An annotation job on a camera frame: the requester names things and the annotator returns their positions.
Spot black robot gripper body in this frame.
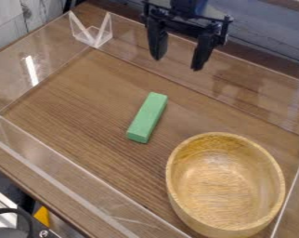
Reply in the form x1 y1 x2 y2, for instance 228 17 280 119
142 0 234 46

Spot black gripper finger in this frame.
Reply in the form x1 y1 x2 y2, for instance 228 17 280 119
148 17 168 60
191 33 218 71

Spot green rectangular block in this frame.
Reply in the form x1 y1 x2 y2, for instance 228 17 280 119
127 92 168 143

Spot brown wooden bowl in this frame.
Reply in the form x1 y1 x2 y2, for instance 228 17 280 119
167 132 287 238

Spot yellow black device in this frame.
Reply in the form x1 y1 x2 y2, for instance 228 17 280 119
13 205 63 238

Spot clear acrylic corner bracket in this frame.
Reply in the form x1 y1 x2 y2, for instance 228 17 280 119
68 12 114 48

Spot clear acrylic enclosure wall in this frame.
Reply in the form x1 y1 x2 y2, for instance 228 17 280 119
0 5 299 238

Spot black cable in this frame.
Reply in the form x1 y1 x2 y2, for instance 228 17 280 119
0 207 35 238

